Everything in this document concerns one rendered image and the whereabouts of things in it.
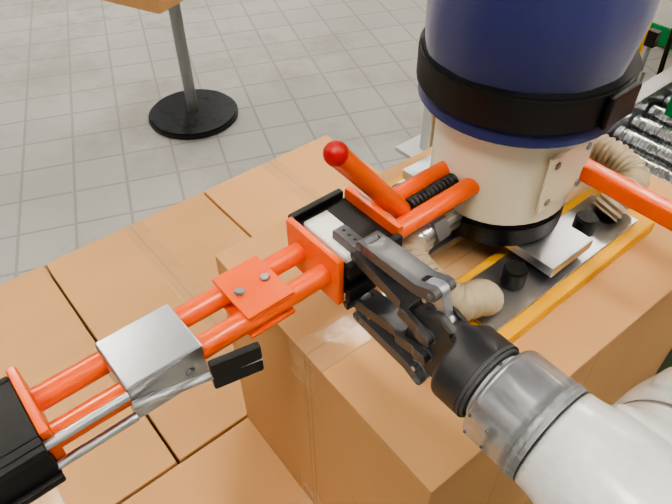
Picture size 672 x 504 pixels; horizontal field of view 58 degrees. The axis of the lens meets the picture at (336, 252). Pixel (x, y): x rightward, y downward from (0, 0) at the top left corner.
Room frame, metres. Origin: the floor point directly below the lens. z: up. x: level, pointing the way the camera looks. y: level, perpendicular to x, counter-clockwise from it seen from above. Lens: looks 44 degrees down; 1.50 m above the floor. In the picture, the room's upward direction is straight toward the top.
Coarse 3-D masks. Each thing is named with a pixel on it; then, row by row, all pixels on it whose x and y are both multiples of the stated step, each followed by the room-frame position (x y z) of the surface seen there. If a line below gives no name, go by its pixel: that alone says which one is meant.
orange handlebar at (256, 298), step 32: (416, 192) 0.53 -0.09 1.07; (448, 192) 0.52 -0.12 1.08; (608, 192) 0.53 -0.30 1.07; (640, 192) 0.52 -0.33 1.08; (416, 224) 0.47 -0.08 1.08; (256, 256) 0.42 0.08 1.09; (288, 256) 0.42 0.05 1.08; (224, 288) 0.38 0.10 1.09; (256, 288) 0.38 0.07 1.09; (288, 288) 0.38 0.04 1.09; (320, 288) 0.39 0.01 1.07; (192, 320) 0.35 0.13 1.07; (224, 320) 0.34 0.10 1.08; (256, 320) 0.35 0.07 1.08; (96, 352) 0.31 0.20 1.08; (64, 384) 0.28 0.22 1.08; (64, 416) 0.25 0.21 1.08
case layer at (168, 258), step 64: (256, 192) 1.19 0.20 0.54; (320, 192) 1.19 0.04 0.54; (64, 256) 0.97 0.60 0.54; (128, 256) 0.97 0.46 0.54; (192, 256) 0.97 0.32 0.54; (0, 320) 0.78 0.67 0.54; (64, 320) 0.78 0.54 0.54; (128, 320) 0.78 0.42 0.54; (64, 448) 0.51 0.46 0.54; (128, 448) 0.51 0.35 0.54; (192, 448) 0.51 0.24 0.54; (256, 448) 0.51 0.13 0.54
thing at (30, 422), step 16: (16, 368) 0.28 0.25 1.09; (0, 384) 0.27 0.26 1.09; (16, 384) 0.27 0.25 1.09; (0, 400) 0.25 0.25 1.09; (16, 400) 0.25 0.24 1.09; (32, 400) 0.25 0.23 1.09; (0, 416) 0.24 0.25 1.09; (16, 416) 0.24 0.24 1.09; (32, 416) 0.24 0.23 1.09; (0, 432) 0.23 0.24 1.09; (16, 432) 0.23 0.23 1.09; (32, 432) 0.23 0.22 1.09; (48, 432) 0.23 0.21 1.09; (0, 448) 0.21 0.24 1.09; (16, 448) 0.22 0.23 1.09
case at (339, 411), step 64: (576, 192) 0.69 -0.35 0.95; (448, 256) 0.56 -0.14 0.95; (640, 256) 0.56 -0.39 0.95; (320, 320) 0.45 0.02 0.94; (576, 320) 0.45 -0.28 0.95; (640, 320) 0.46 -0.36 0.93; (256, 384) 0.52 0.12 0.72; (320, 384) 0.38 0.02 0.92; (384, 384) 0.37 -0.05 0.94; (320, 448) 0.39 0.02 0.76; (384, 448) 0.30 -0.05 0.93; (448, 448) 0.29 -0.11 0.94
